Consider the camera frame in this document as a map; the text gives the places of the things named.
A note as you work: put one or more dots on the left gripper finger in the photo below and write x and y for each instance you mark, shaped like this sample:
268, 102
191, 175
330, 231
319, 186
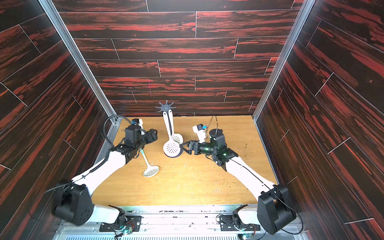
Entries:
152, 138
153, 132

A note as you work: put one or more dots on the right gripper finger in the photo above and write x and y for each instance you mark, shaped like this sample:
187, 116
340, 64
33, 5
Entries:
186, 150
185, 144

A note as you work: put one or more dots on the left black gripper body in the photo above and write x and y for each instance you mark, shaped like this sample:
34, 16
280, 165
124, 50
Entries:
142, 142

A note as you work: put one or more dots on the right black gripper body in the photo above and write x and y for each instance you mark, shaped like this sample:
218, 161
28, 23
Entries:
192, 147

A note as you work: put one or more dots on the white teal skimmer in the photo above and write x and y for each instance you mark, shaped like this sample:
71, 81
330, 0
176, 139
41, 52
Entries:
151, 170
176, 137
170, 148

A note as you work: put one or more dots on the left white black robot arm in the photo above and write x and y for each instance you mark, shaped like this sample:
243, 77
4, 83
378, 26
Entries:
72, 200

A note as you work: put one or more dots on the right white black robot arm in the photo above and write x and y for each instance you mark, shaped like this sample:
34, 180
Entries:
274, 210

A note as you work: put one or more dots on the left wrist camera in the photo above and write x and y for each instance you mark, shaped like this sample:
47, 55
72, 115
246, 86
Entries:
138, 122

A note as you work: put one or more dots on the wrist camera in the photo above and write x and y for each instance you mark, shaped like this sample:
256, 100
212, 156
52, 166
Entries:
201, 131
138, 122

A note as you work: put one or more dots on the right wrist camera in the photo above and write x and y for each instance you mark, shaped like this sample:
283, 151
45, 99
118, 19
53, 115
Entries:
201, 131

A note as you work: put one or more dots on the left aluminium corner post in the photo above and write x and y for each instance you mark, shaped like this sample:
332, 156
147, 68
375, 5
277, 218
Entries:
75, 60

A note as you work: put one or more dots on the aluminium corner post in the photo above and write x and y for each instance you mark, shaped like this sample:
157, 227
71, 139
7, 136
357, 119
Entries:
287, 48
75, 60

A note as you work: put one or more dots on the aluminium front rail frame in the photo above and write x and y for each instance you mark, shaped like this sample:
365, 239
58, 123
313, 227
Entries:
209, 222

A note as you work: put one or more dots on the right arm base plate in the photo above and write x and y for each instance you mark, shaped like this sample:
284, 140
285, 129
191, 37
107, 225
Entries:
231, 223

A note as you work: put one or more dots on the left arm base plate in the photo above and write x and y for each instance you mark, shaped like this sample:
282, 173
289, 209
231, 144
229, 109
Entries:
128, 224

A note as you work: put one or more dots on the right aluminium corner post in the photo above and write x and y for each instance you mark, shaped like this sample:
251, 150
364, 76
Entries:
287, 48

